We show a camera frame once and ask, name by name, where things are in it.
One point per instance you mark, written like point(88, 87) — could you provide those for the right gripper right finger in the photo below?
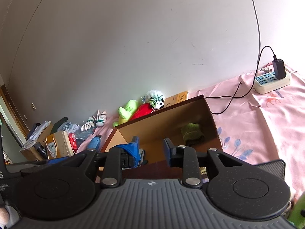
point(174, 155)

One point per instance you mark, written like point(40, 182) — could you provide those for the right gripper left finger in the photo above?
point(130, 154)

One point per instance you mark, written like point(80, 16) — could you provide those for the brown cardboard box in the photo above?
point(153, 128)

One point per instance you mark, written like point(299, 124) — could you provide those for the blue handheld device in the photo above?
point(94, 144)

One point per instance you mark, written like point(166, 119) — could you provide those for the lime green plush toy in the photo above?
point(126, 112)

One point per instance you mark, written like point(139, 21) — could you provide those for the pink floral bedsheet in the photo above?
point(257, 128)

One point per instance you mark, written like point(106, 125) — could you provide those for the red plush toy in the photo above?
point(143, 110)

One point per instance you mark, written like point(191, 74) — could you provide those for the white knotted cloth toy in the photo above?
point(95, 121)

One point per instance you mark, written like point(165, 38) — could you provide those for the yellow book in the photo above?
point(180, 97)

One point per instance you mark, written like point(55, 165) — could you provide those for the small panda plush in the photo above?
point(154, 98)

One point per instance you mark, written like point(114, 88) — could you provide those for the red packet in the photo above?
point(73, 142)

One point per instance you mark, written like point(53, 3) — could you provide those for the tan tissue box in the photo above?
point(58, 145)

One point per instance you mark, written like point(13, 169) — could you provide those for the white power strip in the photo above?
point(267, 82)

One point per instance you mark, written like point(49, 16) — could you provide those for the black power adapter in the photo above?
point(279, 68)

